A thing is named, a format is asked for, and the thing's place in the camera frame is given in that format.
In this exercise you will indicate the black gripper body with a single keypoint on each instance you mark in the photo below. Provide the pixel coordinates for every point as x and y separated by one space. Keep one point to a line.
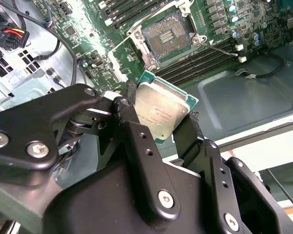
100 207

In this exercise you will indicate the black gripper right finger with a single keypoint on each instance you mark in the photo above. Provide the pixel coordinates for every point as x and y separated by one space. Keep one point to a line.
217 168

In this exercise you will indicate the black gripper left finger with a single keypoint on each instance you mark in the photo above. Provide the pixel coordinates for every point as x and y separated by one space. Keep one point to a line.
27 122

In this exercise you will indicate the silver CPU green substrate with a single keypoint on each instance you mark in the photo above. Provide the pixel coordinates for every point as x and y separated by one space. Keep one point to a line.
161 109

